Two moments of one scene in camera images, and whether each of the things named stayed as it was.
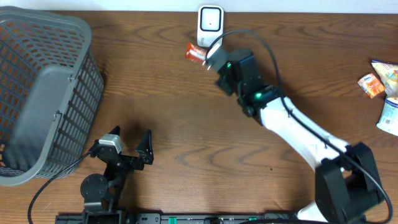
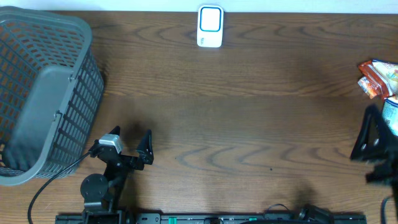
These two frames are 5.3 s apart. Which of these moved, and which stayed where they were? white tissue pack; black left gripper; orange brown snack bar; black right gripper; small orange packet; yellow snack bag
Moved: black right gripper; orange brown snack bar
Stayed: yellow snack bag; small orange packet; black left gripper; white tissue pack
